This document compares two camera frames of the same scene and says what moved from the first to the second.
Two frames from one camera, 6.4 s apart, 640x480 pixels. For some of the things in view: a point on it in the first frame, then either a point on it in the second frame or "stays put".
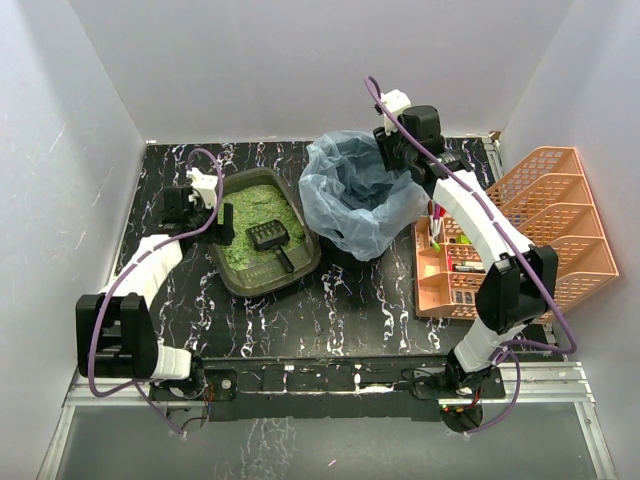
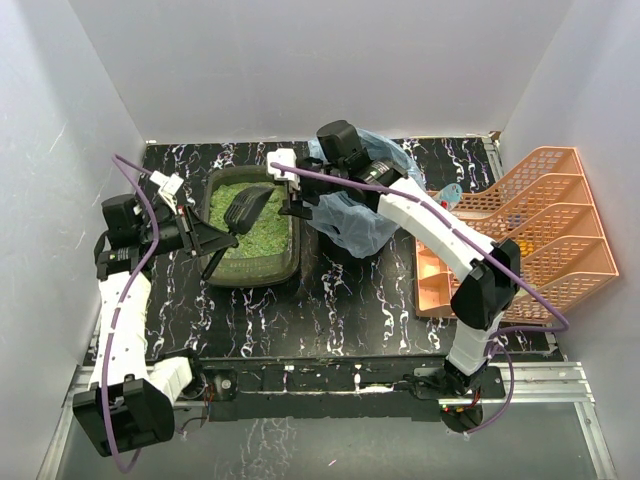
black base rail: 328,388 stays put
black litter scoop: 271,235 → 240,215
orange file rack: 555,205 stays put
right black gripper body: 388,151 → 300,189
